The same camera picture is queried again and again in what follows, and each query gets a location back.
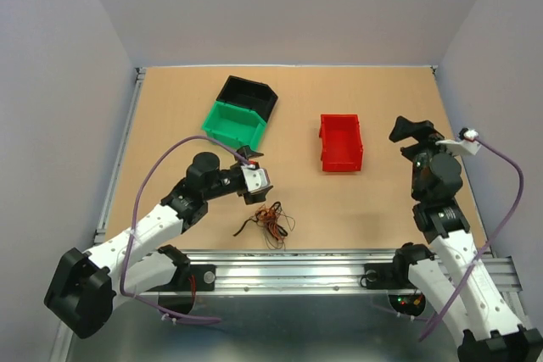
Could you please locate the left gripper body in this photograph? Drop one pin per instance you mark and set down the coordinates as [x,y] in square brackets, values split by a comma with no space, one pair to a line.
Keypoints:
[229,182]

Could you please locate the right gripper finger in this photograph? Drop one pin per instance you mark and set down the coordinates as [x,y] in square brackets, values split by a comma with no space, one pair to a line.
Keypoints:
[411,152]
[405,128]

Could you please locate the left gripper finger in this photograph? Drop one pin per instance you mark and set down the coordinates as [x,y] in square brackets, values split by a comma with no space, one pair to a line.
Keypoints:
[246,154]
[257,196]

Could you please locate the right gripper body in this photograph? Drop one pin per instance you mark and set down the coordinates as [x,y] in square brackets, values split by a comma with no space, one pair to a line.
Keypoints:
[429,147]

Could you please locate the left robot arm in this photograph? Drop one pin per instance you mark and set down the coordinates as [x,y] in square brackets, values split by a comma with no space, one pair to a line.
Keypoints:
[87,286]

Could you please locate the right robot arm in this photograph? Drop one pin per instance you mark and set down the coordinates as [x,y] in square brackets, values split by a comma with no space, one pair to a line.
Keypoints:
[448,268]

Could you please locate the green plastic bin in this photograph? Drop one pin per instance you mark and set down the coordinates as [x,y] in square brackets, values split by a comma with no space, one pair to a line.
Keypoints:
[234,126]

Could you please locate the black plastic bin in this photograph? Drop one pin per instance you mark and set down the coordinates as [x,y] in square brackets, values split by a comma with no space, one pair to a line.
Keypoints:
[247,94]

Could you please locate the red plastic bin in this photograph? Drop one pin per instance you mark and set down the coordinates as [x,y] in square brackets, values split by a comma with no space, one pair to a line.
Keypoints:
[342,148]

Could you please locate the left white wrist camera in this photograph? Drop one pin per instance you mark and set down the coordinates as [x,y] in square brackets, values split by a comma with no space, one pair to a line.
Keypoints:
[256,179]

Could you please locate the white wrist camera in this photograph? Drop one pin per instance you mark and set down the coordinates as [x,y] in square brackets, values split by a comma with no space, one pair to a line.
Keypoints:
[256,179]
[467,143]

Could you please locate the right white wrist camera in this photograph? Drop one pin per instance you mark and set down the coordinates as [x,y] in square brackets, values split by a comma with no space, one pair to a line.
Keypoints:
[467,143]

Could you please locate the aluminium mounting rail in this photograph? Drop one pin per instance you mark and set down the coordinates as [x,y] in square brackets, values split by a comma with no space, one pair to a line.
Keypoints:
[341,221]

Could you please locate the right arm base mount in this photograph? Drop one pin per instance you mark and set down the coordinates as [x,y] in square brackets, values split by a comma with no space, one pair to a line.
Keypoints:
[404,299]

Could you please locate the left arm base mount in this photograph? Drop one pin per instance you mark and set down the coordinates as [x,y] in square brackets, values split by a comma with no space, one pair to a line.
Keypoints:
[180,294]

